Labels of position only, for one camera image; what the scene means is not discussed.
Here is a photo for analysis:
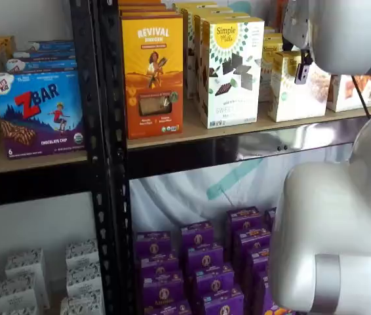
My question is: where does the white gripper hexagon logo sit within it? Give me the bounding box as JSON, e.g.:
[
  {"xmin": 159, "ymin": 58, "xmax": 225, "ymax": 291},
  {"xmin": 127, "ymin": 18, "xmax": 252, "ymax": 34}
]
[{"xmin": 282, "ymin": 0, "xmax": 314, "ymax": 87}]

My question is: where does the Pretzel Crackers box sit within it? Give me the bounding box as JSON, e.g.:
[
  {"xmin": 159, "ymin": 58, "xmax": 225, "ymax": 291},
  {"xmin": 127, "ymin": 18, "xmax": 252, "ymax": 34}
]
[{"xmin": 326, "ymin": 74, "xmax": 371, "ymax": 113}]

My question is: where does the Simple Mills sweet thins box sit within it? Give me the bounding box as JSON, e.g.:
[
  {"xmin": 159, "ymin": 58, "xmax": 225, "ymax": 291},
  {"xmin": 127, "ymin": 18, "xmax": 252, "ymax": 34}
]
[
  {"xmin": 180, "ymin": 5, "xmax": 234, "ymax": 99},
  {"xmin": 193, "ymin": 11, "xmax": 252, "ymax": 112},
  {"xmin": 200, "ymin": 16, "xmax": 265, "ymax": 129},
  {"xmin": 172, "ymin": 1, "xmax": 218, "ymax": 9}
]

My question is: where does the wooden shelf board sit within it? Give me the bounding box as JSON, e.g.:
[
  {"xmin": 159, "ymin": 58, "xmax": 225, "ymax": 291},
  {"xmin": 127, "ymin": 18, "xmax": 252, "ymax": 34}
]
[
  {"xmin": 127, "ymin": 98, "xmax": 371, "ymax": 152},
  {"xmin": 0, "ymin": 149, "xmax": 90, "ymax": 177}
]

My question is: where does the orange Revival box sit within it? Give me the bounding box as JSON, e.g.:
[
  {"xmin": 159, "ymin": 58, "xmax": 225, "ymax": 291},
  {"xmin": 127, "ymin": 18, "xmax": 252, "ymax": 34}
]
[
  {"xmin": 119, "ymin": 9, "xmax": 178, "ymax": 20},
  {"xmin": 121, "ymin": 16, "xmax": 184, "ymax": 140},
  {"xmin": 119, "ymin": 2, "xmax": 173, "ymax": 12}
]

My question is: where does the purple Annie's box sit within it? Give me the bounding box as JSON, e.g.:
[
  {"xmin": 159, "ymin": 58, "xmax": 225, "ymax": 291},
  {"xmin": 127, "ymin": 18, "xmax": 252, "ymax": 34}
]
[
  {"xmin": 243, "ymin": 245, "xmax": 271, "ymax": 286},
  {"xmin": 264, "ymin": 207, "xmax": 277, "ymax": 230},
  {"xmin": 185, "ymin": 244, "xmax": 225, "ymax": 276},
  {"xmin": 138, "ymin": 254, "xmax": 180, "ymax": 280},
  {"xmin": 141, "ymin": 270, "xmax": 186, "ymax": 306},
  {"xmin": 252, "ymin": 270, "xmax": 280, "ymax": 315},
  {"xmin": 233, "ymin": 226, "xmax": 271, "ymax": 260},
  {"xmin": 193, "ymin": 263, "xmax": 235, "ymax": 299},
  {"xmin": 226, "ymin": 206, "xmax": 264, "ymax": 237},
  {"xmin": 144, "ymin": 300, "xmax": 191, "ymax": 315},
  {"xmin": 180, "ymin": 221, "xmax": 215, "ymax": 253},
  {"xmin": 134, "ymin": 231, "xmax": 172, "ymax": 260},
  {"xmin": 201, "ymin": 287, "xmax": 245, "ymax": 315}
]

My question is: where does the black metal shelf rack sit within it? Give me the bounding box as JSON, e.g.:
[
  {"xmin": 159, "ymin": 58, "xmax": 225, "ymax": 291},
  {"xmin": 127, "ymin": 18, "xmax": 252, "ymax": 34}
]
[
  {"xmin": 96, "ymin": 0, "xmax": 371, "ymax": 315},
  {"xmin": 0, "ymin": 0, "xmax": 109, "ymax": 315}
]

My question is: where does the blue ZBar box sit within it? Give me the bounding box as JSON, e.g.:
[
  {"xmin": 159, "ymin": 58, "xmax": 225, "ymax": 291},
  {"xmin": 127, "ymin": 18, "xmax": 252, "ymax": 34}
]
[
  {"xmin": 28, "ymin": 39, "xmax": 75, "ymax": 52},
  {"xmin": 0, "ymin": 70, "xmax": 85, "ymax": 161},
  {"xmin": 11, "ymin": 49, "xmax": 77, "ymax": 62},
  {"xmin": 6, "ymin": 58, "xmax": 78, "ymax": 75}
]

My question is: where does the white box black speckled pattern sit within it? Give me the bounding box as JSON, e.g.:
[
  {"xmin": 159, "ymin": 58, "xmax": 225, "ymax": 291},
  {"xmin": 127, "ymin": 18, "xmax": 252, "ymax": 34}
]
[
  {"xmin": 66, "ymin": 239, "xmax": 100, "ymax": 270},
  {"xmin": 5, "ymin": 248, "xmax": 47, "ymax": 283},
  {"xmin": 0, "ymin": 274, "xmax": 42, "ymax": 312},
  {"xmin": 66, "ymin": 262, "xmax": 103, "ymax": 298},
  {"xmin": 60, "ymin": 290, "xmax": 105, "ymax": 315}
]

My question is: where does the thin black cable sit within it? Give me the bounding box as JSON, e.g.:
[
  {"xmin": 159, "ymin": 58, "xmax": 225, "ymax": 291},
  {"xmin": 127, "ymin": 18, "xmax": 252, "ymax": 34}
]
[{"xmin": 350, "ymin": 76, "xmax": 371, "ymax": 119}]

